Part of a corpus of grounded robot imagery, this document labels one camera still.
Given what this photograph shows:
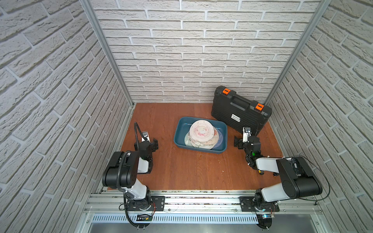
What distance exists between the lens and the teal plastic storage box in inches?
37.0

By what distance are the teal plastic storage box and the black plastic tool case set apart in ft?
0.27

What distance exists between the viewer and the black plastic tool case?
83 cm
